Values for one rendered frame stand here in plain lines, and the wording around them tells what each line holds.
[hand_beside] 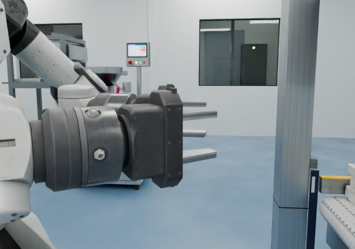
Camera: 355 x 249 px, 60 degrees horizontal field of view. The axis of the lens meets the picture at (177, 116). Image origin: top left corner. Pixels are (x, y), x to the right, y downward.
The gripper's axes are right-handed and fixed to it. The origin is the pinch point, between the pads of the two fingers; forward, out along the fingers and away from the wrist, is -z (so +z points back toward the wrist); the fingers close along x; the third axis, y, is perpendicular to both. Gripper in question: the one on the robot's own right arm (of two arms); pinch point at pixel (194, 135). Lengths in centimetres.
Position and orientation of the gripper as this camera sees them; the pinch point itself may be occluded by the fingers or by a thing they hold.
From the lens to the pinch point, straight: 40.6
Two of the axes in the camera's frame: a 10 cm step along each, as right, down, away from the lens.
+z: -8.9, 0.6, -4.5
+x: 0.0, 9.9, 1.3
